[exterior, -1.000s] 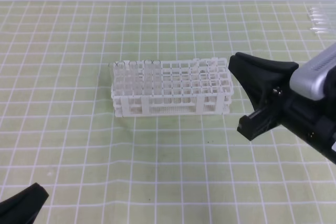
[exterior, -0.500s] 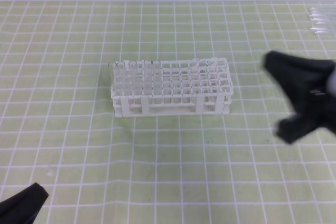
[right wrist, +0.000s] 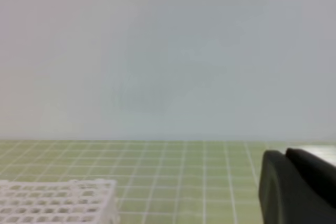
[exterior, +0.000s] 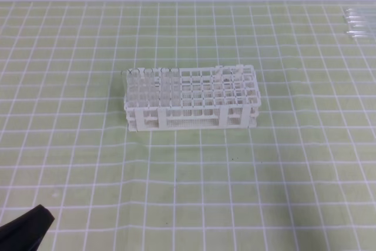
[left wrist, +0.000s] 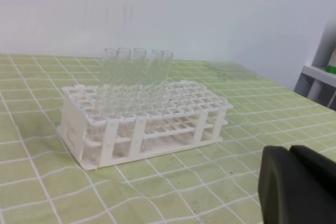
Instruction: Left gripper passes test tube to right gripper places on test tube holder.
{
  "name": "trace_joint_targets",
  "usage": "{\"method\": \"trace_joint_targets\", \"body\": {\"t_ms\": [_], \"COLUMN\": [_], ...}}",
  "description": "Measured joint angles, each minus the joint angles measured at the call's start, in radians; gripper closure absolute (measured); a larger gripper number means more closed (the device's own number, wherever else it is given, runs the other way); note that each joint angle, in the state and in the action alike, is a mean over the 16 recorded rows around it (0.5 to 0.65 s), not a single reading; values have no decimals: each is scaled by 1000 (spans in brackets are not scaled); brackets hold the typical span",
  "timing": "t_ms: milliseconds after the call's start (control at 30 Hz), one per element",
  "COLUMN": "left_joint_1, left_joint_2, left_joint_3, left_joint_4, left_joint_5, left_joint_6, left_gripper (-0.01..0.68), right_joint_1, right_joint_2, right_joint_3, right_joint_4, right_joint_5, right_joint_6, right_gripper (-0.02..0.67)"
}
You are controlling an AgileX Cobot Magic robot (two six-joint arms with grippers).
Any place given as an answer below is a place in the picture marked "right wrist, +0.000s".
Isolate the green checkered tablecloth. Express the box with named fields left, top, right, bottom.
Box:
left=1, top=140, right=335, bottom=223

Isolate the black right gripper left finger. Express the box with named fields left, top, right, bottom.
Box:
left=258, top=150, right=335, bottom=223

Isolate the white plastic test tube rack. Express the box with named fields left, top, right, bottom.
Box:
left=1, top=179, right=120, bottom=224

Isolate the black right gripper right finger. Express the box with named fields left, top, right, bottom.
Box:
left=286, top=148, right=335, bottom=206

